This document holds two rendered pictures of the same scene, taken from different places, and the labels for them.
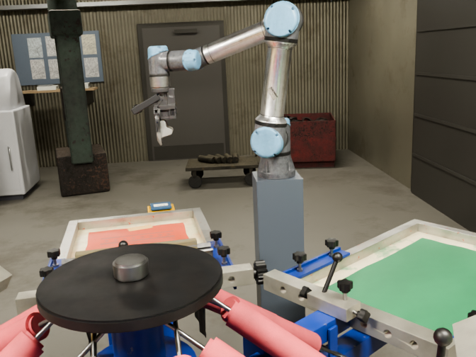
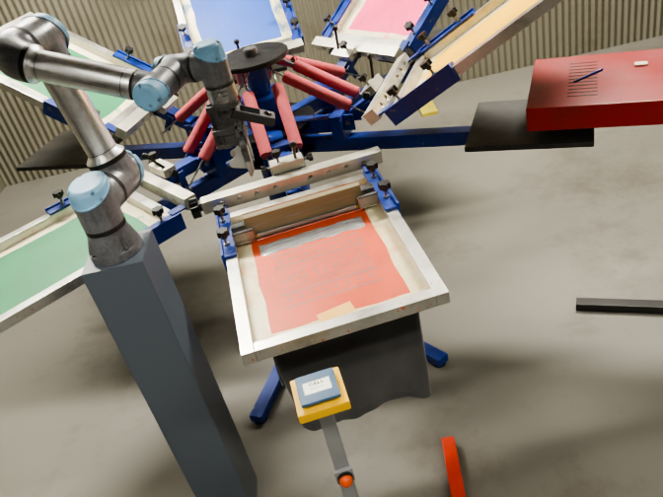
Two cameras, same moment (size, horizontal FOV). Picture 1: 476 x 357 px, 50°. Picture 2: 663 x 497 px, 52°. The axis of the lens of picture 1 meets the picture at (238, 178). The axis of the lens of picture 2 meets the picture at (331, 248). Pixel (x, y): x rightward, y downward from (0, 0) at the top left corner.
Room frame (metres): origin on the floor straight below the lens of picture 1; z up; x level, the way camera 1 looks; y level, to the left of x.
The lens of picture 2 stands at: (3.63, 0.64, 2.16)
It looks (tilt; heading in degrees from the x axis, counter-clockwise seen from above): 33 degrees down; 187
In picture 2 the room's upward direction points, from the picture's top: 14 degrees counter-clockwise
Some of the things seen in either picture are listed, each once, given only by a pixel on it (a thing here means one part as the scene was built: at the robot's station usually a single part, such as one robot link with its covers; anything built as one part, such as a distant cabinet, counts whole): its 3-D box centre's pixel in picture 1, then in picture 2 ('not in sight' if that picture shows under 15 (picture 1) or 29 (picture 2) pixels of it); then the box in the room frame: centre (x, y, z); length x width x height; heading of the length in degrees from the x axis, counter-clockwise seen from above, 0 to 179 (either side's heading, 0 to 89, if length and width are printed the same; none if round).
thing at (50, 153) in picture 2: not in sight; (151, 149); (0.60, -0.45, 0.91); 1.34 x 0.41 x 0.08; 71
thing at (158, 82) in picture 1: (160, 82); (222, 94); (1.97, 0.27, 1.58); 0.08 x 0.08 x 0.05
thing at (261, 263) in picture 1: (256, 273); (198, 207); (1.48, -0.04, 1.02); 0.07 x 0.06 x 0.07; 11
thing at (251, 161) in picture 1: (224, 151); not in sight; (6.68, 0.16, 0.41); 1.04 x 0.63 x 0.83; 94
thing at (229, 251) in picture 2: (220, 262); (227, 239); (1.67, 0.07, 0.97); 0.30 x 0.05 x 0.07; 11
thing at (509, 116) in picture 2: not in sight; (421, 135); (1.03, 0.82, 0.91); 1.34 x 0.41 x 0.08; 71
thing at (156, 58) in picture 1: (159, 61); (211, 63); (1.97, 0.27, 1.66); 0.09 x 0.08 x 0.11; 75
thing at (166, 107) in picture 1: (163, 104); (228, 122); (1.97, 0.27, 1.50); 0.09 x 0.08 x 0.12; 94
